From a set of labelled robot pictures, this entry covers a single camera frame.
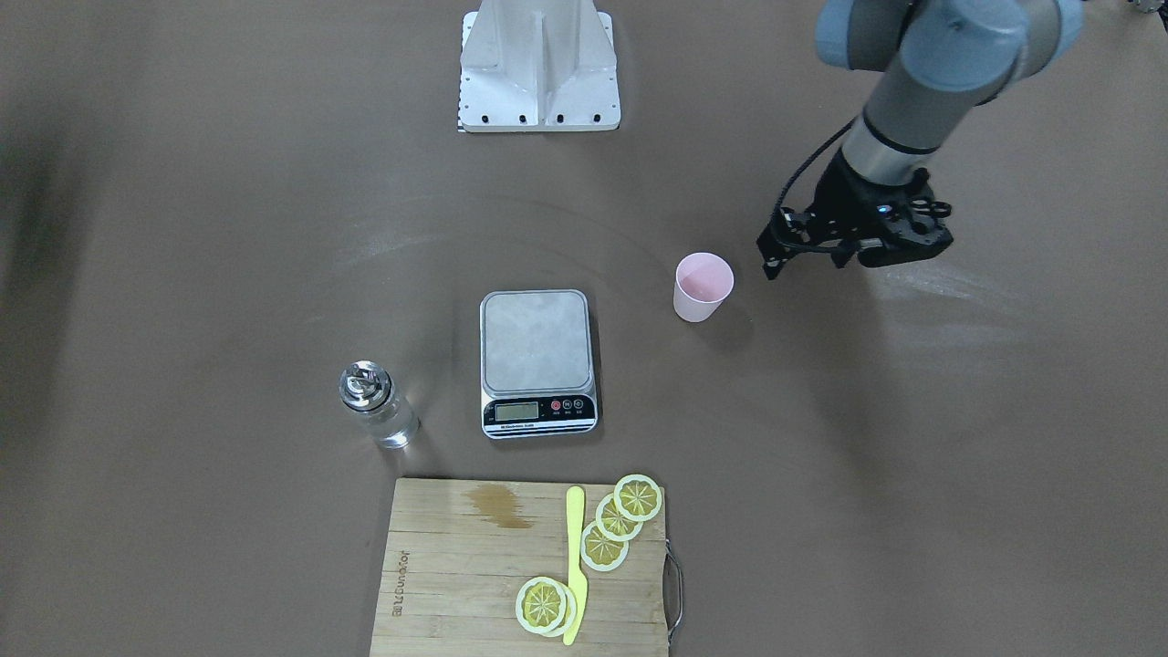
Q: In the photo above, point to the glass sauce bottle steel top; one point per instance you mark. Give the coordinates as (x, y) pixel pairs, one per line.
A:
(376, 398)

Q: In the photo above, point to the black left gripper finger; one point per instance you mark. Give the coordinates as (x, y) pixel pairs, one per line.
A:
(923, 199)
(789, 234)

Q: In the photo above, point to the yellow plastic knife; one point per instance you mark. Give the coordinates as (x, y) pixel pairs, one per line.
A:
(577, 582)

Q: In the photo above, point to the silver digital kitchen scale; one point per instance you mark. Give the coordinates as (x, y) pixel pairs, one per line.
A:
(537, 371)

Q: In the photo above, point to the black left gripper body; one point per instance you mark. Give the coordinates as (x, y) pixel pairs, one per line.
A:
(837, 198)

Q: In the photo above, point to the lemon slice near knife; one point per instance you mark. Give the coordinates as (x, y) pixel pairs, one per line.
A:
(600, 553)

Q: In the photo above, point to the middle lemon slice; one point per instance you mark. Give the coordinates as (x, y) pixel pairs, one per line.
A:
(612, 524)

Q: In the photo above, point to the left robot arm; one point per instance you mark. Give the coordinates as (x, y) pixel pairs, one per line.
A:
(938, 60)

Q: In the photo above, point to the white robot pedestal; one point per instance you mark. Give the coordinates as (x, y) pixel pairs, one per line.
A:
(538, 66)

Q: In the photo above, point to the pink plastic cup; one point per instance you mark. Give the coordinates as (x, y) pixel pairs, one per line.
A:
(702, 282)

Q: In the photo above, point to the bamboo cutting board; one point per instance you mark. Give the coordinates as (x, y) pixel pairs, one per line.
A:
(458, 552)

